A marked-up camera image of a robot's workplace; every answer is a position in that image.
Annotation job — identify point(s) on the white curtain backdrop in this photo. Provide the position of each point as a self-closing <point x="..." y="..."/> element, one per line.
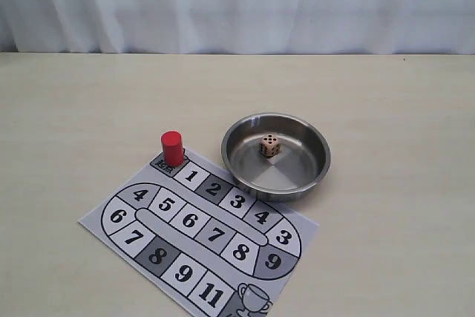
<point x="238" y="26"/>

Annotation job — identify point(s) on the beige wooden die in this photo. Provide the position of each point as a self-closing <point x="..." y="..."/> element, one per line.
<point x="269" y="145"/>

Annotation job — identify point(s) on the red cylinder game piece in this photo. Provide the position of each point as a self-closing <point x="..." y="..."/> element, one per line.
<point x="172" y="146"/>

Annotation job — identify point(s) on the printed paper game board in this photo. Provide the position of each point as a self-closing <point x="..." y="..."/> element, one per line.
<point x="208" y="245"/>

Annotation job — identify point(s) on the round stainless steel bowl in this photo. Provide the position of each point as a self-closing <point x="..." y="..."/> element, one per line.
<point x="301" y="164"/>

